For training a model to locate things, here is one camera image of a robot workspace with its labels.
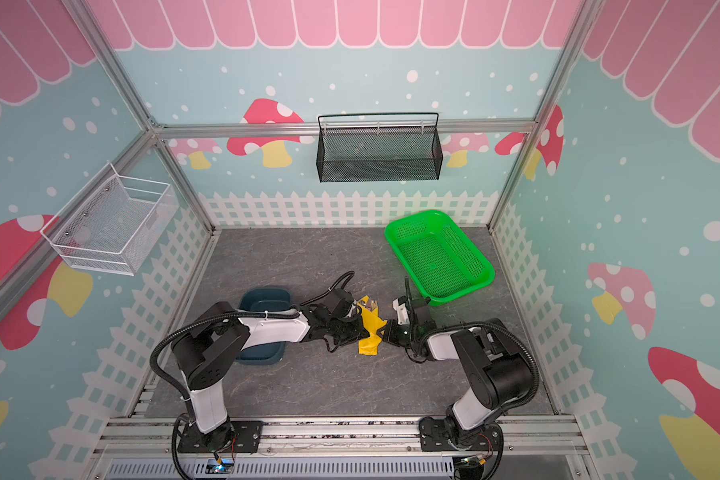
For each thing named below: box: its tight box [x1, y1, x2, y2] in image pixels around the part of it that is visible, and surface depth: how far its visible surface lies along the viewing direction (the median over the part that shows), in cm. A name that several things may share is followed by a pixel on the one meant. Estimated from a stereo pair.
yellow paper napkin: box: [357, 295, 387, 356], surface depth 92 cm
